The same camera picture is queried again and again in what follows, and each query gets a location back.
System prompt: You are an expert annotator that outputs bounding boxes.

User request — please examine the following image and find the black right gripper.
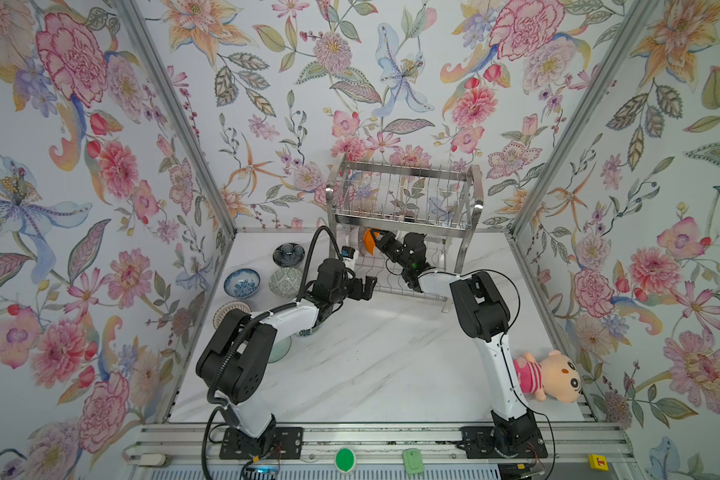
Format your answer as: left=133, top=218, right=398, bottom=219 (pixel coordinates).
left=372, top=228, right=414, bottom=274

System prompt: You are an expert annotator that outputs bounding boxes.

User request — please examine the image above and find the white bowl orange outside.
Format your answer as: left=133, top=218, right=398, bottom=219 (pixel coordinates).
left=362, top=229, right=376, bottom=256

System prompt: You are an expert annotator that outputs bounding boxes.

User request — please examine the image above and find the grey striped bowl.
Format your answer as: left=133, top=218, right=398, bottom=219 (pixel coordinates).
left=349, top=226, right=367, bottom=257

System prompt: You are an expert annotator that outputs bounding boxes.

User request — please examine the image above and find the stainless steel dish rack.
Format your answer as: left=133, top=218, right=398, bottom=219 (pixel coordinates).
left=326, top=159, right=485, bottom=309

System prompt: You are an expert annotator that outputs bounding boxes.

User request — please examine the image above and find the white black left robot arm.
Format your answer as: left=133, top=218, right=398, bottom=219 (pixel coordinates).
left=195, top=226, right=376, bottom=443

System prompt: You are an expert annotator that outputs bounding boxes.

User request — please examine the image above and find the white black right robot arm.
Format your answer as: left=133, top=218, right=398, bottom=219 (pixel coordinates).
left=366, top=228, right=543, bottom=458

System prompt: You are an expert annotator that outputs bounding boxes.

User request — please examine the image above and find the green geometric pattern bowl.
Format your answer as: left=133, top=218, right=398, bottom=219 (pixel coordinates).
left=268, top=267, right=303, bottom=299

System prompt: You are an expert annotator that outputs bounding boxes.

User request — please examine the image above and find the black patterned bowl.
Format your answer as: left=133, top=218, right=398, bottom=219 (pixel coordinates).
left=272, top=242, right=306, bottom=268

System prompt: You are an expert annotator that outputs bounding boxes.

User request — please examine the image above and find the pale green bowl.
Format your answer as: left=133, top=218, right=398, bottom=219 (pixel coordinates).
left=268, top=337, right=292, bottom=364

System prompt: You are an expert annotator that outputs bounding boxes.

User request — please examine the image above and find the blue floral bowl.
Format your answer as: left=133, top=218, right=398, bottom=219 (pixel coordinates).
left=223, top=268, right=261, bottom=299

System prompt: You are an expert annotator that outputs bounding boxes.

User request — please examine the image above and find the white lattice pattern bowl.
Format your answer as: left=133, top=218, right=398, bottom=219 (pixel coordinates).
left=212, top=301, right=252, bottom=329

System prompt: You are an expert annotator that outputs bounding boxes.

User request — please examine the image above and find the light green rectangular device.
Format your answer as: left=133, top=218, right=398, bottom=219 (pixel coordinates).
left=402, top=448, right=425, bottom=476

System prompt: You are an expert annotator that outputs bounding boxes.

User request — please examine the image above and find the pink plush pig toy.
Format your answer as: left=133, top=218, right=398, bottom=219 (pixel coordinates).
left=513, top=350, right=582, bottom=403

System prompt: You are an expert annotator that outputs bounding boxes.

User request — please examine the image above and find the yellow tag block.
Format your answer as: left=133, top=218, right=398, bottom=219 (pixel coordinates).
left=588, top=454, right=609, bottom=472

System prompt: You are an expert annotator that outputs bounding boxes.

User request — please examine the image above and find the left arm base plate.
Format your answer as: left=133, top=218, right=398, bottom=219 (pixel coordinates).
left=219, top=427, right=304, bottom=460

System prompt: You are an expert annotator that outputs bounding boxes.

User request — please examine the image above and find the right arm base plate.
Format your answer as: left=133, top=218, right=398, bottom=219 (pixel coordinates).
left=457, top=425, right=549, bottom=460

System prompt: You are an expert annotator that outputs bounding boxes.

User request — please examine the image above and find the aluminium front rail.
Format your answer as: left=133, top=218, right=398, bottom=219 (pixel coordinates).
left=123, top=418, right=646, bottom=479

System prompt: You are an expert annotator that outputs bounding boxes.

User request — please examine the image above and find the white plug on rail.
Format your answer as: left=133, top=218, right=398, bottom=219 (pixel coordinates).
left=137, top=453, right=169, bottom=468

